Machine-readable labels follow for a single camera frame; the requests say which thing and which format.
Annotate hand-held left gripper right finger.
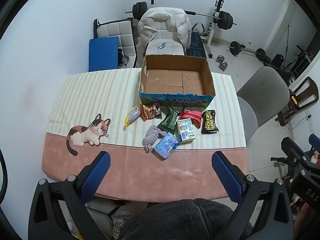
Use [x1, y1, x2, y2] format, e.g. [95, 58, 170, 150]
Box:
[211, 151, 294, 240]

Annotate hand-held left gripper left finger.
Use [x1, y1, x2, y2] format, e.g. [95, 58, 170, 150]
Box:
[28, 151, 111, 240]

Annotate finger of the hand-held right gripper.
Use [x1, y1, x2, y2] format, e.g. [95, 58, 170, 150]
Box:
[280, 137, 309, 161]

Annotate black and yellow packet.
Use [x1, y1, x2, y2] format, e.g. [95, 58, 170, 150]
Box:
[201, 109, 220, 135]

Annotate cream and blue carton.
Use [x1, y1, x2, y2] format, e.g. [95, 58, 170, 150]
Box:
[176, 119, 196, 143]

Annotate purple cloth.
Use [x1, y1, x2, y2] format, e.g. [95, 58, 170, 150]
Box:
[143, 124, 165, 152]

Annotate light blue snack packet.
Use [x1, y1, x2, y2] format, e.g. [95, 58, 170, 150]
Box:
[153, 132, 180, 160]

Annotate red snack packet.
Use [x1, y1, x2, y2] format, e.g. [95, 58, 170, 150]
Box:
[179, 109, 202, 128]

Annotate silver and yellow packet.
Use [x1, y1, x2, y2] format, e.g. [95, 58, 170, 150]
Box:
[124, 105, 142, 127]

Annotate green snack packet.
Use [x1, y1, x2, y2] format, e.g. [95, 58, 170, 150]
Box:
[157, 106, 180, 132]

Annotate orange cartoon snack packet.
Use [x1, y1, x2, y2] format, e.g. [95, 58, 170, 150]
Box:
[140, 102, 162, 122]

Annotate cardboard box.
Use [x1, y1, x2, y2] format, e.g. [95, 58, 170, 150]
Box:
[138, 54, 216, 108]

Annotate dark wooden chair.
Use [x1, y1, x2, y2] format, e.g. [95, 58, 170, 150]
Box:
[276, 76, 319, 127]

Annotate grey chair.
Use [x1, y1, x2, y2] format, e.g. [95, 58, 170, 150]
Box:
[236, 66, 290, 140]

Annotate person's dark fleece clothing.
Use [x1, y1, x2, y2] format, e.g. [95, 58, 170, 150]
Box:
[117, 198, 240, 240]

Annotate striped cat print tablecloth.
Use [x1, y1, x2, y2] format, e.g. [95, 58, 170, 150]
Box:
[41, 67, 248, 203]

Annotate black box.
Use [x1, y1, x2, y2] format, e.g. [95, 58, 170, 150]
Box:
[271, 54, 285, 67]

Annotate short barbell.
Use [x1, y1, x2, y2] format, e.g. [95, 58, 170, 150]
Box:
[229, 41, 267, 62]

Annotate stacked weight plates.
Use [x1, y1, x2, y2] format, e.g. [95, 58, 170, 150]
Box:
[117, 47, 130, 69]

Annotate blue folded mat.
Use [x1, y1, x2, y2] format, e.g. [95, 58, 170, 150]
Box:
[89, 36, 119, 72]

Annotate black weight bench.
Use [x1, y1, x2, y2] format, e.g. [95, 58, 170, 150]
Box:
[186, 22, 208, 57]

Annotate white upholstered chair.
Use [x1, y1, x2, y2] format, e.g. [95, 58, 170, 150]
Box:
[146, 39, 187, 55]

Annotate barbell with black plates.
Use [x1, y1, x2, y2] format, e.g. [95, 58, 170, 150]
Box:
[125, 2, 238, 30]

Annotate white quilted chair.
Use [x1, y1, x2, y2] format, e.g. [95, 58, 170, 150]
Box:
[94, 17, 138, 68]

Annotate white puffer jacket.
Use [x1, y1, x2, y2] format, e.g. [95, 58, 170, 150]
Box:
[138, 7, 192, 55]

